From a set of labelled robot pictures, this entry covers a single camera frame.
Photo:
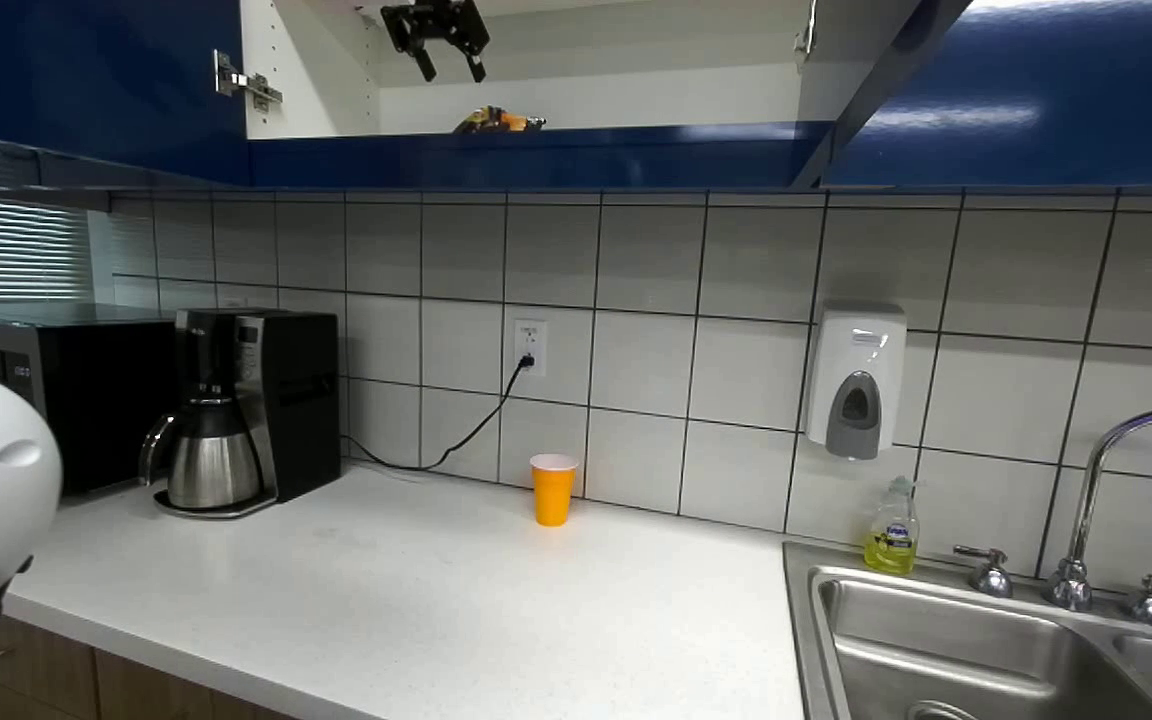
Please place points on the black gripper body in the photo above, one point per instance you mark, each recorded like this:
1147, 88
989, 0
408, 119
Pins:
439, 23

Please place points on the metal cabinet hinge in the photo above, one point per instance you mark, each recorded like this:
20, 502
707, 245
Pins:
241, 81
805, 24

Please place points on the blue cabinet door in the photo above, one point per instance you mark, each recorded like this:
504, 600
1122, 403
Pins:
81, 81
1069, 107

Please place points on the wooden lower cabinet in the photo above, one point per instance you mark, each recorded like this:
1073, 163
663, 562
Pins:
109, 683

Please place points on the steel black coffee maker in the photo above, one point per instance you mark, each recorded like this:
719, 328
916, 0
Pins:
297, 403

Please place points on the orange plastic cup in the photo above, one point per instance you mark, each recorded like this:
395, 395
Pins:
553, 496

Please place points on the white window blinds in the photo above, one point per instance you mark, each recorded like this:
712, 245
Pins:
19, 263

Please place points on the stainless steel coffee carafe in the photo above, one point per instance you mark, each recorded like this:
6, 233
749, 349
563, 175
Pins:
210, 466

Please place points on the black microwave oven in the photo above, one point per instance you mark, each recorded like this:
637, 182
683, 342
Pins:
96, 403

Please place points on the yellow dish soap bottle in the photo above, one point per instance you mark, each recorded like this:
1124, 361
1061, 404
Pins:
891, 546

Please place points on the stainless steel sink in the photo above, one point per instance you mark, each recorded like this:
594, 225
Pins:
1000, 643

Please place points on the chrome sink faucet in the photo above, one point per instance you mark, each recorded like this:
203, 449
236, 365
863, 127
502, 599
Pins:
1076, 574

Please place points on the blue upper wall cabinet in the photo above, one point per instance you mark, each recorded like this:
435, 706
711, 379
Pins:
601, 153

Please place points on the white wall outlet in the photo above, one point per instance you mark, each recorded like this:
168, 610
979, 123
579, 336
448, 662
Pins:
530, 344

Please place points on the white wall soap dispenser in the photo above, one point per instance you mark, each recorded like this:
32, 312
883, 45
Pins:
857, 361

